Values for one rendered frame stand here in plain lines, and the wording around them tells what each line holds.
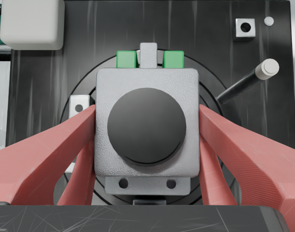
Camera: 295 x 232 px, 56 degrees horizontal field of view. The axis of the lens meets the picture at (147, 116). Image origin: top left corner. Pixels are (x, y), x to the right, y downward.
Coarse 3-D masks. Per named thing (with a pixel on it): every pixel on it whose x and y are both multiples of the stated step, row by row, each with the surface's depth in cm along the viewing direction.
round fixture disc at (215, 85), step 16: (112, 64) 21; (160, 64) 21; (192, 64) 21; (208, 80) 21; (208, 96) 21; (64, 112) 21; (224, 112) 21; (64, 176) 21; (96, 176) 21; (224, 176) 20; (96, 192) 21; (192, 192) 20
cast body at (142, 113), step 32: (96, 96) 12; (128, 96) 11; (160, 96) 10; (192, 96) 12; (96, 128) 11; (128, 128) 10; (160, 128) 10; (192, 128) 11; (96, 160) 11; (128, 160) 10; (160, 160) 10; (192, 160) 11; (128, 192) 14; (160, 192) 14
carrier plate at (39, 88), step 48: (96, 0) 24; (144, 0) 24; (192, 0) 24; (240, 0) 24; (288, 0) 24; (96, 48) 24; (192, 48) 24; (240, 48) 24; (288, 48) 23; (48, 96) 23; (240, 96) 23; (288, 96) 23; (288, 144) 23; (240, 192) 22
